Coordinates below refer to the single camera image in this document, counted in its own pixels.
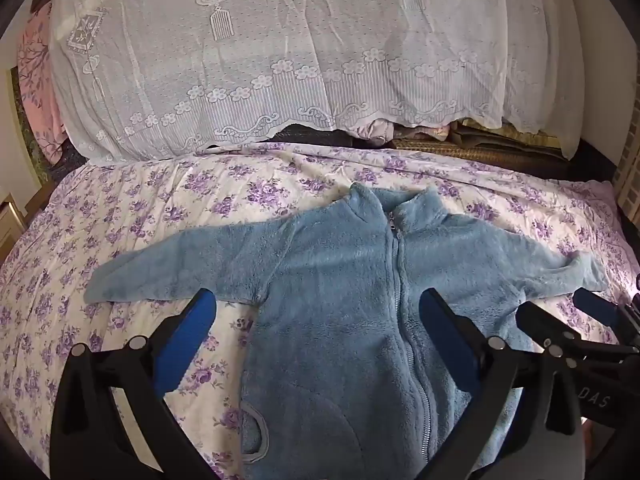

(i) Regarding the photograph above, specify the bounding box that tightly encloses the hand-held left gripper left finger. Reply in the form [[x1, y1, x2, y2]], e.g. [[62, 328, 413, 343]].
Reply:
[[50, 287, 218, 480]]

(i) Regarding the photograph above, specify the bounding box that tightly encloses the green patterned cloth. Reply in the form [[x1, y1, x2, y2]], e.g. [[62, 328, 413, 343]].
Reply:
[[10, 67, 51, 196]]

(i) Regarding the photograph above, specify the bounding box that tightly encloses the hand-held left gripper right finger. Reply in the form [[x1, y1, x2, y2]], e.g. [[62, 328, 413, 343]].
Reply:
[[419, 287, 583, 480]]

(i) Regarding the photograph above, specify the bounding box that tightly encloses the beige wooden nightstand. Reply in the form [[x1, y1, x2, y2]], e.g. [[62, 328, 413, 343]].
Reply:
[[0, 192, 28, 261]]

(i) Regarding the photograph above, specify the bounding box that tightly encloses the pink floral cloth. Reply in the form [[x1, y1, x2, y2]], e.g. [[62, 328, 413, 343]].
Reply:
[[17, 2, 68, 161]]

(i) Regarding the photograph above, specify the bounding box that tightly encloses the brown woven blanket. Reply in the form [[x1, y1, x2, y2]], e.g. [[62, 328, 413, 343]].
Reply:
[[395, 120, 571, 176]]

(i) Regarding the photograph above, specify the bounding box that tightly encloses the dark folded cloth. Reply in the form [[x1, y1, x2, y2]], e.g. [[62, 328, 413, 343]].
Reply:
[[272, 125, 396, 150]]

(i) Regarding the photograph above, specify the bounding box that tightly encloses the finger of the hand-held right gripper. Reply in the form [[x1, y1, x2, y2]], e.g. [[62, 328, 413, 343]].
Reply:
[[515, 302, 640, 361], [572, 287, 640, 346]]

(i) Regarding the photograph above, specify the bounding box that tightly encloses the purple floral bed sheet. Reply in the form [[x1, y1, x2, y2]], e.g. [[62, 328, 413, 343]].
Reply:
[[0, 140, 640, 480]]

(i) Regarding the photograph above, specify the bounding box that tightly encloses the blue fleece zip jacket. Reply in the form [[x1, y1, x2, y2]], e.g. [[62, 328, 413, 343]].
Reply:
[[82, 182, 608, 480]]

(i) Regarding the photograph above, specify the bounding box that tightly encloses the white lace cover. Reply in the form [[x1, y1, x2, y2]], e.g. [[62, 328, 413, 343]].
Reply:
[[47, 0, 601, 163]]

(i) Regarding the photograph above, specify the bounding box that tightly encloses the dark patterned cloth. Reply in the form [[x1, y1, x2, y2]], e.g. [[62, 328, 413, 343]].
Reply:
[[47, 140, 91, 168]]

